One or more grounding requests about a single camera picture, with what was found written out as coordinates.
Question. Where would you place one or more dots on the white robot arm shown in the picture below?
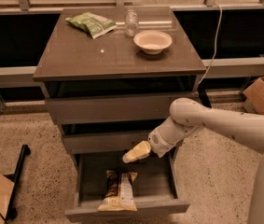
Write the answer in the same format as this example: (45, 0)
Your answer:
(186, 117)

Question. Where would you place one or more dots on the white paper bowl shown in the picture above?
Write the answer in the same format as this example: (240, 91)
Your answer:
(152, 42)

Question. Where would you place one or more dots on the grey top drawer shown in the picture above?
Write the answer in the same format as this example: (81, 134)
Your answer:
(113, 108)

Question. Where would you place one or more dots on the clear glass jar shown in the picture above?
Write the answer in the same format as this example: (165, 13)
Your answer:
(131, 23)

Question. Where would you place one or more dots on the black metal stand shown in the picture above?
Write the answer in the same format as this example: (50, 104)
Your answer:
(15, 179)

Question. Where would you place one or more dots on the grey drawer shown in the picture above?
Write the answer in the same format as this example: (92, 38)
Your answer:
(113, 108)
(103, 142)
(155, 189)

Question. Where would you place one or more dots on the grey bottom drawer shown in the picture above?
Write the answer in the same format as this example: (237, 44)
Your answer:
(155, 189)

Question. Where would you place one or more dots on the green chip bag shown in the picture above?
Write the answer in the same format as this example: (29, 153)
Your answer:
(93, 24)

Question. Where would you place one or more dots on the brown chip bag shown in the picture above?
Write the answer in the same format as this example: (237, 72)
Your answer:
(119, 196)

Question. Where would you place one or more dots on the grey drawer cabinet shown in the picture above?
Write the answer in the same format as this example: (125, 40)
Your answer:
(74, 64)

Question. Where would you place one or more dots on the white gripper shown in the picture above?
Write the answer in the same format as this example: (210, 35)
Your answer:
(158, 143)

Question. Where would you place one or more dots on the grey middle drawer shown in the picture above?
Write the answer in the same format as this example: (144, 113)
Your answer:
(103, 142)

